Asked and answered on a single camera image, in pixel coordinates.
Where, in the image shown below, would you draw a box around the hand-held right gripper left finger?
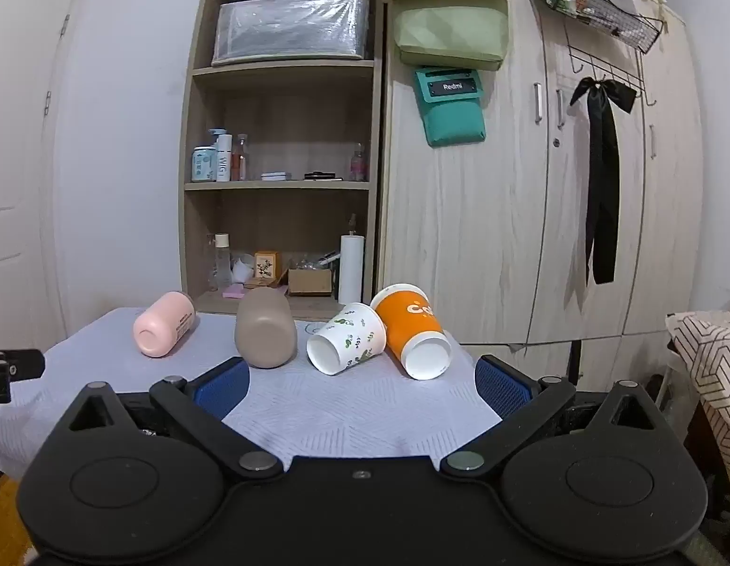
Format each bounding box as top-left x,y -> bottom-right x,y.
64,357 -> 283,483

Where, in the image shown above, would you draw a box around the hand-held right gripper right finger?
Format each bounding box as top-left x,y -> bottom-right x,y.
441,355 -> 664,481

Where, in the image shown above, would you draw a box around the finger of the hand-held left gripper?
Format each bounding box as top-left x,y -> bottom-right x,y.
0,350 -> 46,405

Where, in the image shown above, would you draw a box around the taupe cup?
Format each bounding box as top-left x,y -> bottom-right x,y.
234,287 -> 298,370

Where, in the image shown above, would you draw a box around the pink cup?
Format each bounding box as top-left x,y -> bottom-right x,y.
133,291 -> 197,358

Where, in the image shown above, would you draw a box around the orange paper cup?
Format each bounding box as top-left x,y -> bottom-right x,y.
370,283 -> 452,381

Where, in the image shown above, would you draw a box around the white leaf-print paper cup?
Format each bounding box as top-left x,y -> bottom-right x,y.
307,302 -> 388,376

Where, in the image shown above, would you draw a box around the clear bottle cream cap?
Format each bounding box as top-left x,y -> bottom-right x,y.
214,233 -> 232,291

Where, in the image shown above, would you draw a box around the pale patterned tablecloth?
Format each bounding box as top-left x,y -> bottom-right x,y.
0,305 -> 507,484

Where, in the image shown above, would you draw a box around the cardboard box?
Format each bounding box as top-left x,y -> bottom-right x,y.
287,268 -> 333,297

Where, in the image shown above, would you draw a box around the light wood wardrobe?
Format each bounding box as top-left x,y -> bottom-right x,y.
377,0 -> 705,362

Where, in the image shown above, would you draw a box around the white paper towel roll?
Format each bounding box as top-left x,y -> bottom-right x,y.
338,234 -> 366,306

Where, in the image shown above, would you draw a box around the white door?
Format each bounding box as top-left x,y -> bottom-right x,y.
0,0 -> 86,350

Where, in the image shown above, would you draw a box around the geometric patterned cloth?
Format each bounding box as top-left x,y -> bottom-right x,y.
665,311 -> 730,484

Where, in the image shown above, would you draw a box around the black ribbon bow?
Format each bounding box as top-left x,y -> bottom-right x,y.
570,76 -> 638,285

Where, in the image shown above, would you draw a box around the teal label bottle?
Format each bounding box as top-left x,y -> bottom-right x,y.
191,146 -> 217,183

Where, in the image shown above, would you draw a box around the teal pouch bag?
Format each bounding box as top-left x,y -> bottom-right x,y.
415,66 -> 487,147

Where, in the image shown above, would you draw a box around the wooden shelf unit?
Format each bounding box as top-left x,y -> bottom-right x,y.
177,0 -> 385,316

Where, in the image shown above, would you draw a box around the green cushion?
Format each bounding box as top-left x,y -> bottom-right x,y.
392,0 -> 510,72

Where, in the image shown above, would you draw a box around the plastic-wrapped grey box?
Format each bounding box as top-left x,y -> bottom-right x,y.
212,0 -> 372,66

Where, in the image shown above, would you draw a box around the black wire door rack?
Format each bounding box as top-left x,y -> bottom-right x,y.
527,0 -> 666,107

